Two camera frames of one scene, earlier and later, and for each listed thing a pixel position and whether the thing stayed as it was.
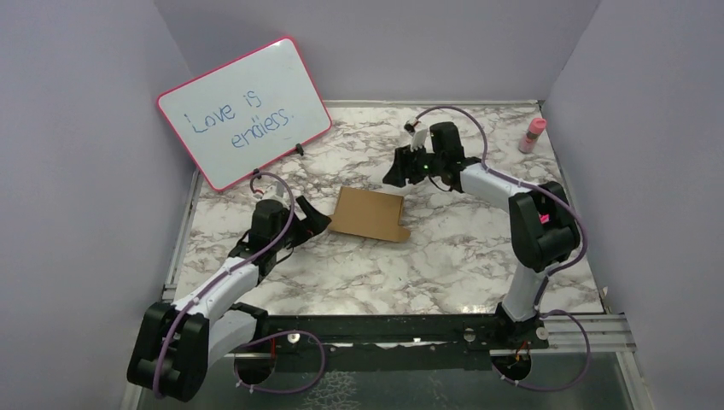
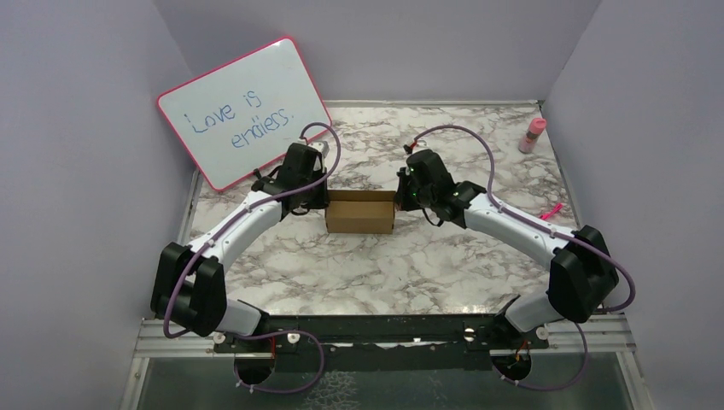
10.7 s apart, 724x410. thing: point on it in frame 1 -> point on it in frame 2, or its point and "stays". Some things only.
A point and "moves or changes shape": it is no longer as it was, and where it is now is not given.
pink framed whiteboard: (238, 118) stays
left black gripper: (313, 224) -> (321, 202)
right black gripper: (401, 167) -> (403, 203)
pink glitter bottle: (535, 130) stays
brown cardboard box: (370, 213) moves or changes shape
